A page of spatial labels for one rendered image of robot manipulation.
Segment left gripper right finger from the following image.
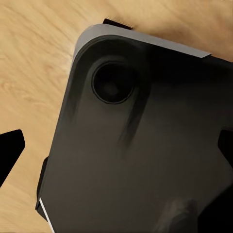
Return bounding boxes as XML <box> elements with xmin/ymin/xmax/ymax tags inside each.
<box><xmin>217</xmin><ymin>129</ymin><xmax>233</xmax><ymax>168</ymax></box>

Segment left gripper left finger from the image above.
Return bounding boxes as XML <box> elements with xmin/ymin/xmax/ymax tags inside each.
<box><xmin>0</xmin><ymin>129</ymin><xmax>25</xmax><ymax>187</ymax></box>

